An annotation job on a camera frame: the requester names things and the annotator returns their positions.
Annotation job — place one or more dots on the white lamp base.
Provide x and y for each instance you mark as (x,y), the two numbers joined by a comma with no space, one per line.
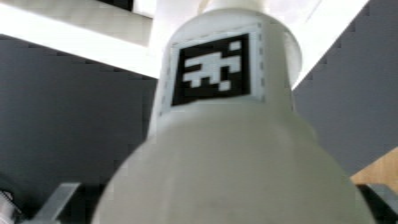
(119,37)

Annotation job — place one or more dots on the white lamp bulb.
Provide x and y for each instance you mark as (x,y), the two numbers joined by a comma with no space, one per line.
(229,167)

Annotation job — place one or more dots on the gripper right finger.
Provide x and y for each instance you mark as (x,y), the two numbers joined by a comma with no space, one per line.
(382,202)

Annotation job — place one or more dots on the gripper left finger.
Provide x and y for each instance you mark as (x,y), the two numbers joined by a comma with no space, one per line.
(57,213)

